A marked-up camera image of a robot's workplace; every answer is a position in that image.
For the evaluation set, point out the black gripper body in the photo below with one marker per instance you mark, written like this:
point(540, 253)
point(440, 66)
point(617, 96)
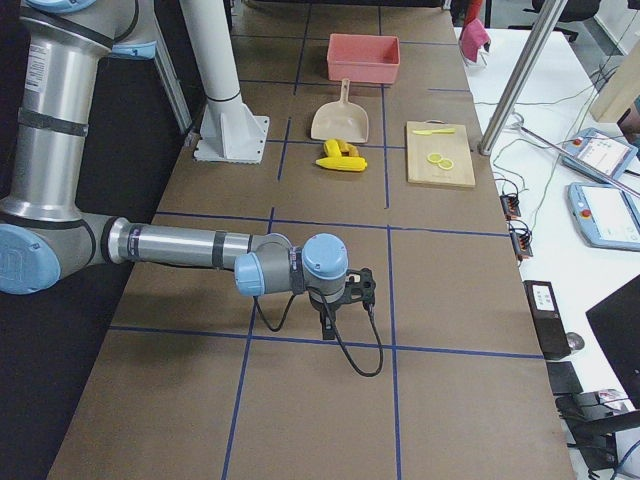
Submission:
point(322, 307)

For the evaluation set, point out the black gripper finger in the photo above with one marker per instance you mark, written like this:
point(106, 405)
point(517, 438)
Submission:
point(328, 332)

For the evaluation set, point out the yellow toy corn cob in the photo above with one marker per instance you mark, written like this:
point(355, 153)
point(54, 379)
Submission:
point(343, 163)

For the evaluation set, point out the orange toy croissant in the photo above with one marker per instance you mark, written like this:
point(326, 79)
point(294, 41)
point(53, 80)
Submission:
point(348, 149)

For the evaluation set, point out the yellow toy lemon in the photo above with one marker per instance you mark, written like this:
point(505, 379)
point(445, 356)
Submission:
point(332, 148)

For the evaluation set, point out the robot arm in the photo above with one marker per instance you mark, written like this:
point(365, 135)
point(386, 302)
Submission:
point(45, 237)

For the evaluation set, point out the pink plastic bin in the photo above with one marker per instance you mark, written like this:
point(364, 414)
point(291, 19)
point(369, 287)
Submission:
point(371, 59)

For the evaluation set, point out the lemon slice far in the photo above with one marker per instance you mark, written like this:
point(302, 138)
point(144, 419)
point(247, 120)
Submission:
point(434, 158)

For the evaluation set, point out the lemon slice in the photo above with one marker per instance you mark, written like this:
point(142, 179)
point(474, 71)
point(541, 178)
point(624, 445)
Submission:
point(434, 158)
point(445, 164)

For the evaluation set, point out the lemon slice near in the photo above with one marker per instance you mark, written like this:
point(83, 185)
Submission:
point(445, 164)

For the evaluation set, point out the wooden cutting board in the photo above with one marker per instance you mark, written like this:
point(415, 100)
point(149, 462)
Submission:
point(454, 147)

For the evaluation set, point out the yellow toy knife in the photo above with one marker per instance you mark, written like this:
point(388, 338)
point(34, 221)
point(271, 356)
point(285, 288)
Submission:
point(429, 132)

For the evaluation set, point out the black power box with label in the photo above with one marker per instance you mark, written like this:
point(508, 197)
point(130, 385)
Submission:
point(546, 319)

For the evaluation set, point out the white mounting pole with base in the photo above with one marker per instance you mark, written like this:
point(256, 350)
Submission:
point(229, 131)

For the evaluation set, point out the near blue teach pendant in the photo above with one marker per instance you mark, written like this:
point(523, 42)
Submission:
point(605, 216)

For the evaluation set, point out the blue teach pendant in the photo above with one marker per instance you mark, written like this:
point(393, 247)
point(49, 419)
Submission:
point(605, 216)
point(606, 155)

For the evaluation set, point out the far blue teach pendant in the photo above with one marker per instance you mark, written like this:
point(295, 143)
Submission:
point(606, 155)

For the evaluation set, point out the silver aluminium frame post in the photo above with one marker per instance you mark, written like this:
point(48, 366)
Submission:
point(538, 36)

